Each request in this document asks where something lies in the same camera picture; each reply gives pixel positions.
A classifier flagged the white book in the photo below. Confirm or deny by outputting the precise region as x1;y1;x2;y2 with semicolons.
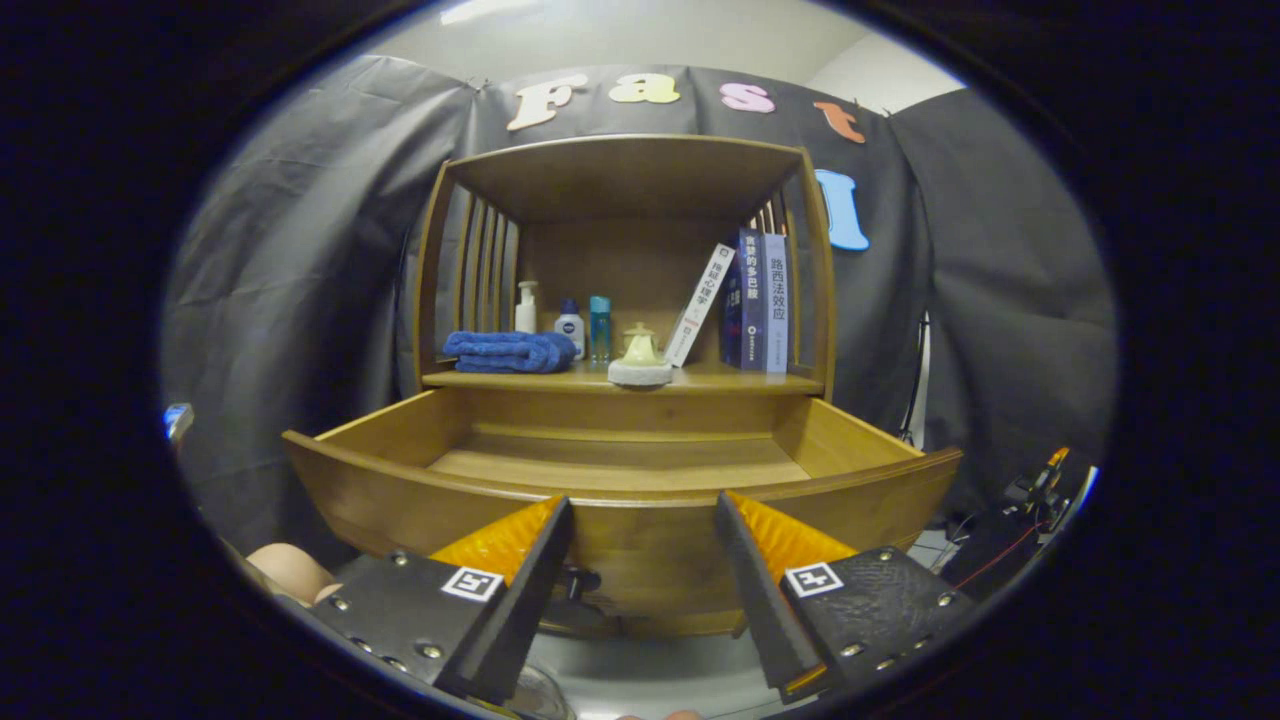
664;243;736;368

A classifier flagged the white bottle blue cap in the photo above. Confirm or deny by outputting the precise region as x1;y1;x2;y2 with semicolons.
555;298;587;359

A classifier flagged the orange black tool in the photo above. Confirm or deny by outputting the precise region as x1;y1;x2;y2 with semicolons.
1020;447;1073;506

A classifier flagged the floor cable bundle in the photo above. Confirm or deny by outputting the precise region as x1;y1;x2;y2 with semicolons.
920;450;1091;593

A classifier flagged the white stand pole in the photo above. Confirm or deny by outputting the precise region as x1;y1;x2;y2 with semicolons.
903;310;932;446

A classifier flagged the dark blue book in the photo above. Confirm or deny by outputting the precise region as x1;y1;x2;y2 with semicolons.
722;228;769;373

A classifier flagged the wooden cabinet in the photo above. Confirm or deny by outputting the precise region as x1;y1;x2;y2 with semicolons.
413;134;839;401

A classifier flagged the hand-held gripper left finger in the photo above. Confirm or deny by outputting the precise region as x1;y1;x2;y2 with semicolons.
305;495;576;706

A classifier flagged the blue folded towel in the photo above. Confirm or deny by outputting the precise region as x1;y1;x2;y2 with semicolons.
443;331;579;375

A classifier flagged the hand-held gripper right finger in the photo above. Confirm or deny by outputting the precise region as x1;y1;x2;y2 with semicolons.
714;490;976;704

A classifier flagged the pale grey-blue book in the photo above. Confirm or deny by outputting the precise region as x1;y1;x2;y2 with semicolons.
763;233;791;375

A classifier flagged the cream handled sponge brush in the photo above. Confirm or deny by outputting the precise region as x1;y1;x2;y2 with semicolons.
607;333;674;389

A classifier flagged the wooden drawer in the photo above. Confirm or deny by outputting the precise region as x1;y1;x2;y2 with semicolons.
283;388;964;638

